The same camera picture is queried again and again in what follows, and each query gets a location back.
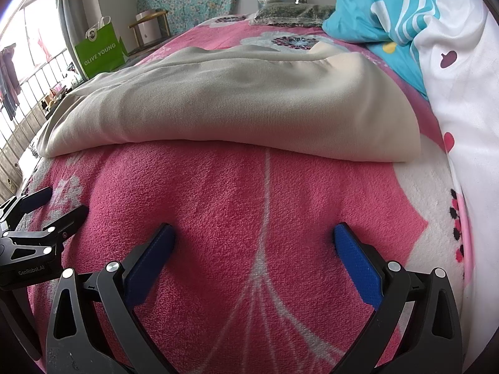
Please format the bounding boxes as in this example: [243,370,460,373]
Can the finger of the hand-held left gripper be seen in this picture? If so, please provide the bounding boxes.
[0,186,53,224]
[37,204,90,252]

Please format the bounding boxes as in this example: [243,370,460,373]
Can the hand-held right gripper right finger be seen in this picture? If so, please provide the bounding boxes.
[331,223,464,374]

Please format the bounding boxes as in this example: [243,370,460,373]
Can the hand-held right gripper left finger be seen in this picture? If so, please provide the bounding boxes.
[46,223,176,374]

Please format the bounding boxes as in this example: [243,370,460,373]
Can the beige zip jacket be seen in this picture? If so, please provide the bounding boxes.
[37,41,424,164]

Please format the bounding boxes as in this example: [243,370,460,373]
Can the dark hanging clothes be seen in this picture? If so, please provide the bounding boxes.
[0,45,22,119]

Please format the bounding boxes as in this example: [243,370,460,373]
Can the pink floral fleece blanket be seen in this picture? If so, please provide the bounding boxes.
[16,13,476,374]

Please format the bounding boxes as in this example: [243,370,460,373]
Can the balcony railing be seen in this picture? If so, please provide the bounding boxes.
[0,49,84,199]

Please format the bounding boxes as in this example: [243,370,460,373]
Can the red hanging cloth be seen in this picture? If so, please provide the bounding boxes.
[35,29,53,61]

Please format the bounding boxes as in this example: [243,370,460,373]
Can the green paper shopping bag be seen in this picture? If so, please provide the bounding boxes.
[74,16,127,80]

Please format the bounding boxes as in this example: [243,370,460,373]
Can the printed white pink blue duvet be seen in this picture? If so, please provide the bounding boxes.
[322,0,499,312]

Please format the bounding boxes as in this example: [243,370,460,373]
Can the grey curtain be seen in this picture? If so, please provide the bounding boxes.
[55,0,102,59]

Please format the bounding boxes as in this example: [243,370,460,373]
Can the white round box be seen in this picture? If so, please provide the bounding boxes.
[136,10,160,45]

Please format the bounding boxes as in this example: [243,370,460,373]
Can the wooden stool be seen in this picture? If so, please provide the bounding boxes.
[128,8,170,53]

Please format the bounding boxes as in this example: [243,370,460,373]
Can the dark green patterned cushion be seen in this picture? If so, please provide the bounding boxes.
[249,2,336,28]

